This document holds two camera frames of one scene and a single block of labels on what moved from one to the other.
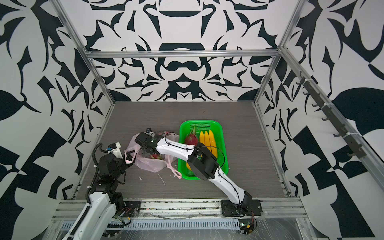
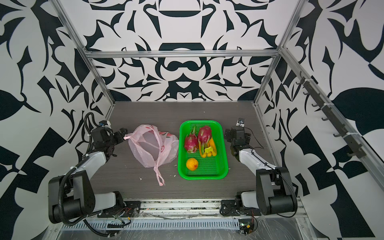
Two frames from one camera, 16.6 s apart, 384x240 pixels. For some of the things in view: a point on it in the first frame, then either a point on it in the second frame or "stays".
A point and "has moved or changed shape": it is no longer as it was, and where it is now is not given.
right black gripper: [144, 151] -> [229, 134]
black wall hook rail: [356, 150] stays
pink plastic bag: [156, 163] has moved or changed shape
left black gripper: [129, 159] -> [120, 138]
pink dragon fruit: [191, 138] stays
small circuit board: [246, 226] stays
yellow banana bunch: [209, 140] stays
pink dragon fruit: [156, 156] -> [204, 136]
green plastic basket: [210, 133] stays
